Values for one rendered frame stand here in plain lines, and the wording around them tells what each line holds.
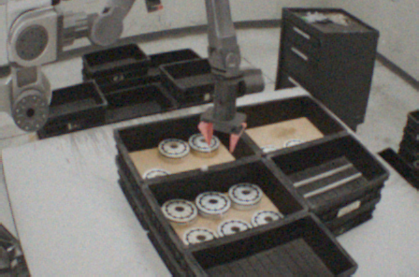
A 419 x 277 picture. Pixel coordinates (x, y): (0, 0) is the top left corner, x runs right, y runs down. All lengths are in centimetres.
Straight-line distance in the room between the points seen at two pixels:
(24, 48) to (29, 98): 35
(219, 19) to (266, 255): 66
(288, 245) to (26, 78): 93
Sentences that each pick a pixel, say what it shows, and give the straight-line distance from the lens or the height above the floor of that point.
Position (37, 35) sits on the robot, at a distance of 105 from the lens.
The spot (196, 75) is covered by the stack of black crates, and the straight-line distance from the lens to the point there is 299.
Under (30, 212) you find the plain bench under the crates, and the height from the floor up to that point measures 70.
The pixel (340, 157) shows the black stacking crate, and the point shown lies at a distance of 183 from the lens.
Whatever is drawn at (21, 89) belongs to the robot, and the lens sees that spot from 140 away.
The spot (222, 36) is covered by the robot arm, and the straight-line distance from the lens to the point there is 122.
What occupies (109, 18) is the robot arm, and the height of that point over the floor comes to 147.
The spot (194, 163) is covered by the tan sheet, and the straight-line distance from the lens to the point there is 169.
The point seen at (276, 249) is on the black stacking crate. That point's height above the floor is 83.
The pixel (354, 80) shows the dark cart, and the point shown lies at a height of 52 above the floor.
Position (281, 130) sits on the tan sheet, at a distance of 191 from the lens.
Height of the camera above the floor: 183
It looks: 31 degrees down
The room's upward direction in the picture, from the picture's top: 5 degrees clockwise
